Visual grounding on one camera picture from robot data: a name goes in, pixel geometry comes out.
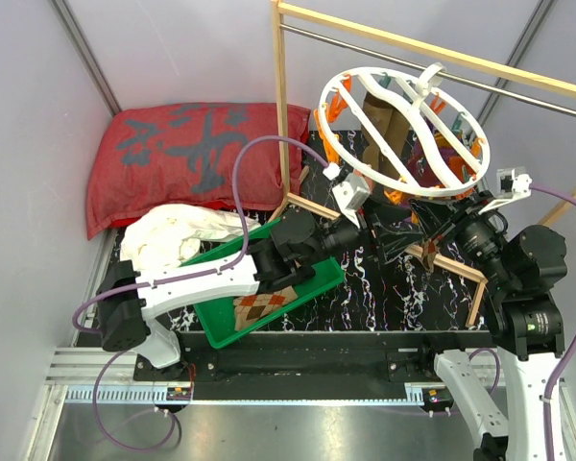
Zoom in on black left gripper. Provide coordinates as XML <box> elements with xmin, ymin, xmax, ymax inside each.
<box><xmin>298</xmin><ymin>196</ymin><xmax>424</xmax><ymax>269</ymax></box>

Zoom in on orange clothes clip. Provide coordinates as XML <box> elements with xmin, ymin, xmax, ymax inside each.
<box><xmin>383</xmin><ymin>186</ymin><xmax>411</xmax><ymax>206</ymax></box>

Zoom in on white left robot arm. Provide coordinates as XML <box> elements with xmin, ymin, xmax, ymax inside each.
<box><xmin>97</xmin><ymin>200</ymin><xmax>421</xmax><ymax>380</ymax></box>

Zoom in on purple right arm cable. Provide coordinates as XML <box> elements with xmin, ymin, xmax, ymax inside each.
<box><xmin>527</xmin><ymin>183</ymin><xmax>576</xmax><ymax>461</ymax></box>

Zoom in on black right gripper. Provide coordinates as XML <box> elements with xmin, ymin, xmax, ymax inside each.
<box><xmin>407</xmin><ymin>187</ymin><xmax>516</xmax><ymax>289</ymax></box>

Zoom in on metal rack rod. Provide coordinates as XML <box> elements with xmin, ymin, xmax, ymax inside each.
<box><xmin>279</xmin><ymin>21</ymin><xmax>576</xmax><ymax>122</ymax></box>

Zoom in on brown hanging sock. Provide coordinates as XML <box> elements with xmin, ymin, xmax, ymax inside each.
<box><xmin>378</xmin><ymin>109</ymin><xmax>411</xmax><ymax>180</ymax></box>
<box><xmin>361</xmin><ymin>91</ymin><xmax>399</xmax><ymax>170</ymax></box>

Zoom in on wooden clothes rack frame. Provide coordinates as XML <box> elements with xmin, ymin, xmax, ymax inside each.
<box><xmin>271</xmin><ymin>1</ymin><xmax>576</xmax><ymax>328</ymax></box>

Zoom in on red patterned pillow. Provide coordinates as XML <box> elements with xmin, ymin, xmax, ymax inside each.
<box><xmin>85</xmin><ymin>103</ymin><xmax>283</xmax><ymax>237</ymax></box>

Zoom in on white crumpled cloth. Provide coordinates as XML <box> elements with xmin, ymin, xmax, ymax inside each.
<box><xmin>120</xmin><ymin>204</ymin><xmax>260</xmax><ymax>271</ymax></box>

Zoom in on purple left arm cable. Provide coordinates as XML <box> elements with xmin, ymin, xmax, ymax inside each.
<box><xmin>71</xmin><ymin>134</ymin><xmax>332</xmax><ymax>454</ymax></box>

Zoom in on green plastic bin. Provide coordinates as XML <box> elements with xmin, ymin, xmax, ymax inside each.
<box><xmin>181</xmin><ymin>218</ymin><xmax>345</xmax><ymax>350</ymax></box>

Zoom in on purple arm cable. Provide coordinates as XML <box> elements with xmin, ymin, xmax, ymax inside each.
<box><xmin>71</xmin><ymin>134</ymin><xmax>332</xmax><ymax>454</ymax></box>
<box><xmin>527</xmin><ymin>183</ymin><xmax>576</xmax><ymax>461</ymax></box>

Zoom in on orange hanging sock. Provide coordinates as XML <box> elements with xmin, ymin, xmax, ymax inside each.
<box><xmin>439</xmin><ymin>144</ymin><xmax>474</xmax><ymax>182</ymax></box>

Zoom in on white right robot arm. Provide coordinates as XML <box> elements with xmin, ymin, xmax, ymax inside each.
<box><xmin>410</xmin><ymin>192</ymin><xmax>567</xmax><ymax>460</ymax></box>

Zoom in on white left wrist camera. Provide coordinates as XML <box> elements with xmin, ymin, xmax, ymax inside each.
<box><xmin>323</xmin><ymin>162</ymin><xmax>371</xmax><ymax>229</ymax></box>

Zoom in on black mounting rail base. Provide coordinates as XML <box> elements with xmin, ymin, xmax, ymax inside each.
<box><xmin>74</xmin><ymin>328</ymin><xmax>570</xmax><ymax>402</ymax></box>

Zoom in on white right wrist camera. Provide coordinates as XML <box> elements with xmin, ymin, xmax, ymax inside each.
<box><xmin>479</xmin><ymin>167</ymin><xmax>533</xmax><ymax>215</ymax></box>

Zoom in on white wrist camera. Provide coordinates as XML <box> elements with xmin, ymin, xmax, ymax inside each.
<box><xmin>479</xmin><ymin>167</ymin><xmax>533</xmax><ymax>215</ymax></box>
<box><xmin>323</xmin><ymin>162</ymin><xmax>371</xmax><ymax>229</ymax></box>

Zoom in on purple yellow hanging sock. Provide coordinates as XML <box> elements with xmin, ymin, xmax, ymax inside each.
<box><xmin>407</xmin><ymin>138</ymin><xmax>462</xmax><ymax>187</ymax></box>

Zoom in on white round clip hanger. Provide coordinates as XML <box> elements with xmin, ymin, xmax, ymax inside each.
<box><xmin>317</xmin><ymin>63</ymin><xmax>491</xmax><ymax>197</ymax></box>

